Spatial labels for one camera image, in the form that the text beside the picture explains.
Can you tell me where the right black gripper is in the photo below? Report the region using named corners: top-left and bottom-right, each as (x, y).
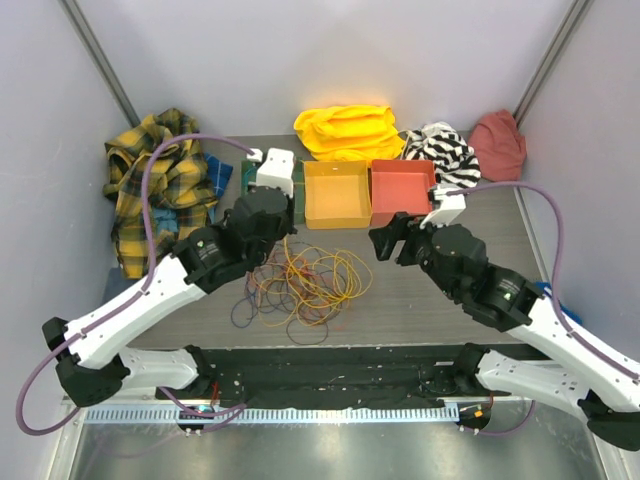
top-left (369, 210), bottom-right (460, 300)

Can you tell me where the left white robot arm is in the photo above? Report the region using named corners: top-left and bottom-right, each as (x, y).
top-left (42, 186), bottom-right (295, 407)

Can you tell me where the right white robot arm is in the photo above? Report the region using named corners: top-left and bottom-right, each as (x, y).
top-left (369, 212), bottom-right (639, 451)

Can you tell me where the red plastic bin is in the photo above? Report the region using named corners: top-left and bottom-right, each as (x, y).
top-left (371, 160), bottom-right (436, 227)

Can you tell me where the green plastic bin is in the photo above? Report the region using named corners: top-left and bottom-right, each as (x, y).
top-left (240, 157), bottom-right (305, 225)

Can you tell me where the blue checked cloth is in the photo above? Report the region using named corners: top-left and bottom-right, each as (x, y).
top-left (204, 153), bottom-right (233, 198)

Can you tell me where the yellow plastic bin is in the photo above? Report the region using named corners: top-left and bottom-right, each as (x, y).
top-left (304, 161), bottom-right (372, 230)

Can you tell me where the black white striped cloth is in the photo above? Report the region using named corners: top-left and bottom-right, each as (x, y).
top-left (401, 122), bottom-right (481, 189)

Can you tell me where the yellow plaid shirt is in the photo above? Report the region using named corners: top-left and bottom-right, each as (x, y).
top-left (103, 108), bottom-right (218, 280)

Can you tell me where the yellow cloth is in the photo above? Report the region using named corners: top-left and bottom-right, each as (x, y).
top-left (293, 105), bottom-right (404, 166)

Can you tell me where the pink red cloth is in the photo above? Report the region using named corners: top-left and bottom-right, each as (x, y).
top-left (468, 109), bottom-right (527, 182)

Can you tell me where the grey blue folded cloth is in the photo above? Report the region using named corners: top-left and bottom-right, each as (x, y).
top-left (109, 267), bottom-right (128, 281)

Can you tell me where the black base mat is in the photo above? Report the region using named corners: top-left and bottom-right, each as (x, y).
top-left (173, 344), bottom-right (489, 410)

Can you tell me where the blue cloth right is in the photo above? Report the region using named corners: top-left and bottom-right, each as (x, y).
top-left (536, 282), bottom-right (583, 325)

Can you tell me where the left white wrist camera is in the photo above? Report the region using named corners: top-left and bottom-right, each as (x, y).
top-left (246, 148), bottom-right (295, 198)

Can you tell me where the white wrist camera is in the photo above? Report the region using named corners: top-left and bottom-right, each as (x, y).
top-left (246, 148), bottom-right (295, 198)
top-left (419, 184), bottom-right (466, 230)

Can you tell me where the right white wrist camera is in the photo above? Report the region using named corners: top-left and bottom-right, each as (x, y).
top-left (419, 184), bottom-right (466, 230)

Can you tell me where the tangled dark cables pile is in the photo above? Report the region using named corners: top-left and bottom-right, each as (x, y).
top-left (230, 243), bottom-right (346, 347)

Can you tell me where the white slotted cable duct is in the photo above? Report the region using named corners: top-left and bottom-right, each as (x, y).
top-left (84, 403), bottom-right (459, 425)

